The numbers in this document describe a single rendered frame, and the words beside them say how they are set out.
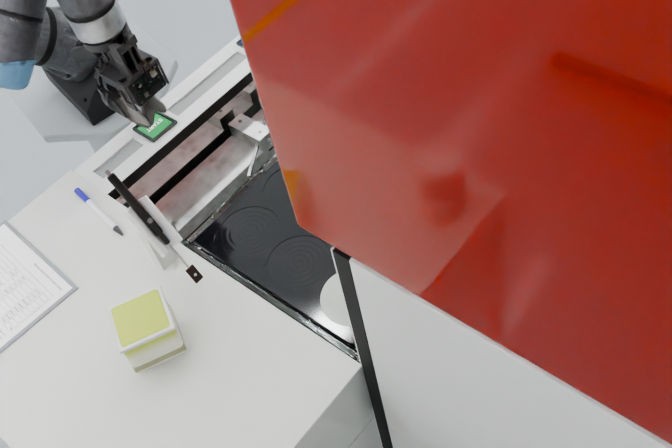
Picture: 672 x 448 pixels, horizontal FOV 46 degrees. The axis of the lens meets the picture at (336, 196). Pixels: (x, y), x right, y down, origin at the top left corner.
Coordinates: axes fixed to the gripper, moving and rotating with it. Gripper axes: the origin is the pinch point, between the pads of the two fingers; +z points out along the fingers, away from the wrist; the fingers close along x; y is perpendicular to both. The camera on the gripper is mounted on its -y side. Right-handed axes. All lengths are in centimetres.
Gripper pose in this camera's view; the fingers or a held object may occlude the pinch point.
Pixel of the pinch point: (144, 119)
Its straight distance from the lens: 135.6
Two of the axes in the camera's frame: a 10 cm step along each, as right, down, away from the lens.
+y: 7.6, 4.1, -5.1
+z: 1.8, 6.1, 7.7
